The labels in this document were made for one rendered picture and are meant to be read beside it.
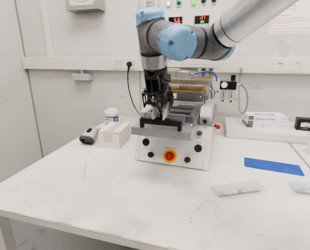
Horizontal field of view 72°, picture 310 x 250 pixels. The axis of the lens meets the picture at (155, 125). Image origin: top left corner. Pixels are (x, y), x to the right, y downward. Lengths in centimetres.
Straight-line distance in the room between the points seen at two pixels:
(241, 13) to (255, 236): 56
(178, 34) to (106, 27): 135
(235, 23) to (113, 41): 134
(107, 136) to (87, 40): 96
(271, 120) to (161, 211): 97
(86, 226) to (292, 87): 145
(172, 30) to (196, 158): 60
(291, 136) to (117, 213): 104
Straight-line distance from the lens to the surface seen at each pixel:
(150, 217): 70
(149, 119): 75
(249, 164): 107
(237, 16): 52
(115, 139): 113
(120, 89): 177
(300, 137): 143
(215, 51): 58
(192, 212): 73
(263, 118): 146
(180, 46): 49
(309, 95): 172
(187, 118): 83
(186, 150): 95
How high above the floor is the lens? 122
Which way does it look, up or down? 18 degrees down
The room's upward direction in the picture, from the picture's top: straight up
